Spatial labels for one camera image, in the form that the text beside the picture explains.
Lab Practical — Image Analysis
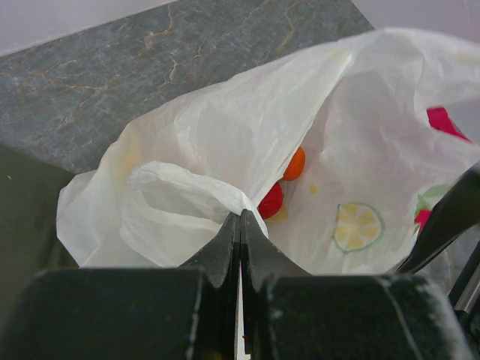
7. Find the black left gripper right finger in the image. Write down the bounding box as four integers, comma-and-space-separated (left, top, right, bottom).
239, 211, 475, 359

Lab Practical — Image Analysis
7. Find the white plastic bag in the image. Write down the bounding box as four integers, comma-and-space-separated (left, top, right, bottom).
56, 28, 479, 275

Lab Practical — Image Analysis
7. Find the small orange fake fruit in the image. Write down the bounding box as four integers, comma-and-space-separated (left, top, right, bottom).
282, 147, 306, 182

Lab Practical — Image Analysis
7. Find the red fake apple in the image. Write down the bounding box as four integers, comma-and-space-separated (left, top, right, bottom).
257, 181, 284, 220

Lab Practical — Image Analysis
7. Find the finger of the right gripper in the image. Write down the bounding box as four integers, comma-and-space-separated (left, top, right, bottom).
397, 164, 479, 273

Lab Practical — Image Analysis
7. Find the magenta red cloth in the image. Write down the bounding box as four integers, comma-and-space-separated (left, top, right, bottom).
427, 106, 470, 143

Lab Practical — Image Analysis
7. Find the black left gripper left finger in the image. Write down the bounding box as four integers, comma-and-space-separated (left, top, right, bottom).
1, 214, 240, 359

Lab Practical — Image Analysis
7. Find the olive green cloth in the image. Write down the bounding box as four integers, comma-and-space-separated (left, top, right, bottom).
1, 145, 77, 326

